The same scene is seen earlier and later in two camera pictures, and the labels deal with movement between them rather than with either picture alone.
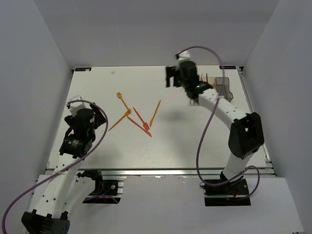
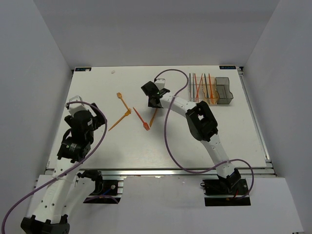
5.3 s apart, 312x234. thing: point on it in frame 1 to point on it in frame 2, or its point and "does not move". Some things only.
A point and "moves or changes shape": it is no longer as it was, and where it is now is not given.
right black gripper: [171, 72] to [150, 106]
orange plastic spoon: [119, 95] does not move
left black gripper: [99, 119] does not move
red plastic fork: [145, 125] does not move
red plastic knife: [144, 130] moves or changes shape
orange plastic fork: [128, 112] does not move
